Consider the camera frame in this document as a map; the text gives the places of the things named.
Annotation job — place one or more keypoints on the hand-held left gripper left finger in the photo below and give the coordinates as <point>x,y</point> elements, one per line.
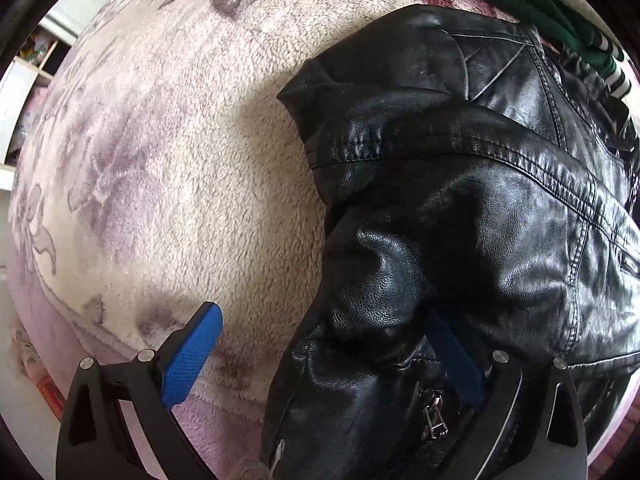
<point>192,350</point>

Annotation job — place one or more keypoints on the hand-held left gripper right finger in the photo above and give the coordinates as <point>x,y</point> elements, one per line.
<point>457,355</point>

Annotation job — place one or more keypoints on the black leather jacket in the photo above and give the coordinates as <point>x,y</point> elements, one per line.
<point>450,240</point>

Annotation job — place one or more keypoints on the pink floral fleece blanket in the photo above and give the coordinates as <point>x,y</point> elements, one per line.
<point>165,160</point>

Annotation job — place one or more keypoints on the white shelf unit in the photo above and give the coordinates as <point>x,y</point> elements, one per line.
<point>27,90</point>

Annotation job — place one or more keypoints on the green striped garment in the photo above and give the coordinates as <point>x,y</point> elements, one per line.
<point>550,5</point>

